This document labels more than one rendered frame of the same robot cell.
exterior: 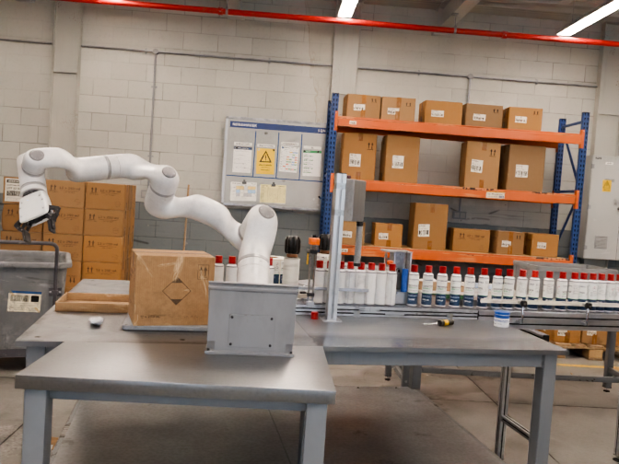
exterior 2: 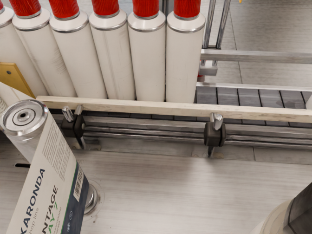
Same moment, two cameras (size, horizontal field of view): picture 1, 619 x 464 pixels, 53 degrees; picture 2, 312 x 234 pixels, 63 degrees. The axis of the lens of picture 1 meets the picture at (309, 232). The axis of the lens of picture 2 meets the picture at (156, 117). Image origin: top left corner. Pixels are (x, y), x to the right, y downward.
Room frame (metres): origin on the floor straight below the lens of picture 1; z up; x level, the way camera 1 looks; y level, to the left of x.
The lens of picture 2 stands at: (3.25, 0.00, 1.23)
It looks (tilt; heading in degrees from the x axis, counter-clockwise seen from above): 52 degrees down; 198
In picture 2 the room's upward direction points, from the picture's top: 2 degrees counter-clockwise
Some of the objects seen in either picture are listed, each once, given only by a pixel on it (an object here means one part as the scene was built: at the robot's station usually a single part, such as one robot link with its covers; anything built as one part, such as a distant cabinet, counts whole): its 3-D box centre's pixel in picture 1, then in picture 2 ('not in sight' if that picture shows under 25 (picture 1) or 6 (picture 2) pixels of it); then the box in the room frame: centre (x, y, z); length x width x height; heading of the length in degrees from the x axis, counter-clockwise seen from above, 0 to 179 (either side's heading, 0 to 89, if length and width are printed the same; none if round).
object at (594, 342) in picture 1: (570, 316); not in sight; (6.56, -2.83, 0.32); 1.20 x 0.83 x 0.64; 2
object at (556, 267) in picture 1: (562, 280); not in sight; (4.48, -1.85, 0.91); 0.60 x 0.40 x 0.22; 97
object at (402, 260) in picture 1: (394, 276); not in sight; (3.13, -0.45, 1.01); 0.14 x 0.13 x 0.26; 102
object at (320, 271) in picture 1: (318, 282); (183, 54); (2.95, -0.06, 0.98); 0.05 x 0.05 x 0.20
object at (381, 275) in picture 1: (380, 284); not in sight; (3.02, -0.36, 0.98); 0.05 x 0.05 x 0.20
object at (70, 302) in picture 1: (96, 302); not in sight; (2.74, 0.92, 0.85); 0.30 x 0.26 x 0.04; 102
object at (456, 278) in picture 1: (455, 286); not in sight; (3.10, -0.75, 0.98); 0.05 x 0.05 x 0.20
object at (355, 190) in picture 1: (349, 200); not in sight; (2.89, -0.17, 1.38); 0.17 x 0.10 x 0.19; 157
